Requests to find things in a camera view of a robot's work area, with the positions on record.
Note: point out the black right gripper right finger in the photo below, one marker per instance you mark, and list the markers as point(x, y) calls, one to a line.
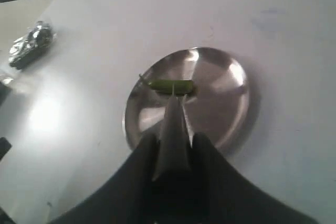
point(223, 195)

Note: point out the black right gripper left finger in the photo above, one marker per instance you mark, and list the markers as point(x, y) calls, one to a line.
point(124, 197)

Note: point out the black handled serrated knife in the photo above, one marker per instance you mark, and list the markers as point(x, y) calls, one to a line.
point(174, 151)

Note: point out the green cucumber piece with stem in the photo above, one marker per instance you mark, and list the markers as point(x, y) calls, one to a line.
point(166, 86)

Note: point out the round stainless steel plate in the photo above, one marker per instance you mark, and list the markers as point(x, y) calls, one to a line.
point(217, 106)

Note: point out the crumpled foil wrapped object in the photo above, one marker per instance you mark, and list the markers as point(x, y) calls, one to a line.
point(31, 46)

